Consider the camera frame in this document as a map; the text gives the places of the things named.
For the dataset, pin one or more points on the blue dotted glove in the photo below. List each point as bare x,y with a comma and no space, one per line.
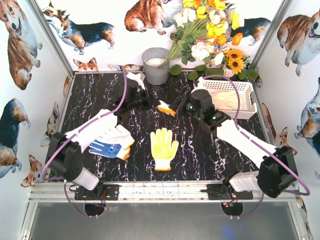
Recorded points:
109,150

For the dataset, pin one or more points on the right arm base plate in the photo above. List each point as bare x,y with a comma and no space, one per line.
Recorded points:
221,192

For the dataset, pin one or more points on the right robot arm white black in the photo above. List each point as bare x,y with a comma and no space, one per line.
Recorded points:
276,165

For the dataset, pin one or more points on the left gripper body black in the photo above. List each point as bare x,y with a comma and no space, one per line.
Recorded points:
144,99

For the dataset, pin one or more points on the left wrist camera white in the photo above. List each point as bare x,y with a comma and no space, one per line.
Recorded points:
138,77

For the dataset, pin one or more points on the white perforated storage basket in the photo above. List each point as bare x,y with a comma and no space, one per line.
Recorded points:
246,107

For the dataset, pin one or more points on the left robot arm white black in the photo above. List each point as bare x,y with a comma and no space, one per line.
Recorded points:
66,149

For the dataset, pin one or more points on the white glove orange cuff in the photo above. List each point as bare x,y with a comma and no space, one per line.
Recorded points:
117,135

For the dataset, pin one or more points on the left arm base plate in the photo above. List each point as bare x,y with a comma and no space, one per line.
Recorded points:
108,192

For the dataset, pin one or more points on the grey metal bucket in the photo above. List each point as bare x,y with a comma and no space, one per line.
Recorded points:
156,68

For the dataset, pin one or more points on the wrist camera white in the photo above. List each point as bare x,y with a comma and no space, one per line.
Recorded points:
138,77
198,84

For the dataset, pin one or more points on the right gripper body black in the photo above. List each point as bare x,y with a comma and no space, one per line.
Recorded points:
185,105

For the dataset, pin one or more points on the yellow coated glove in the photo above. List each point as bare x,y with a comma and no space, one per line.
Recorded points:
163,148
165,108

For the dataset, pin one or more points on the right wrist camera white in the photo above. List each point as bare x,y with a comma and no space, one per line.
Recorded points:
198,84

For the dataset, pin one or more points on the artificial flower bouquet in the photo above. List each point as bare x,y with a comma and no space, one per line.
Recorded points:
209,31

